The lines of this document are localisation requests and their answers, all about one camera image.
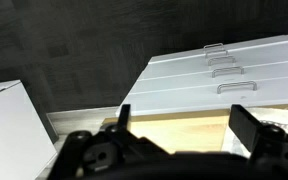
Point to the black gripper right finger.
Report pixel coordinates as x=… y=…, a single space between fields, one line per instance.
x=244 y=126

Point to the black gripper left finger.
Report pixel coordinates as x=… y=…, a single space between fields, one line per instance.
x=125 y=116

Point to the white patterned cloth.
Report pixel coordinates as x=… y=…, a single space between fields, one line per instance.
x=277 y=115

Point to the white box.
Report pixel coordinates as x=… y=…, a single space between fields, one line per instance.
x=10 y=133

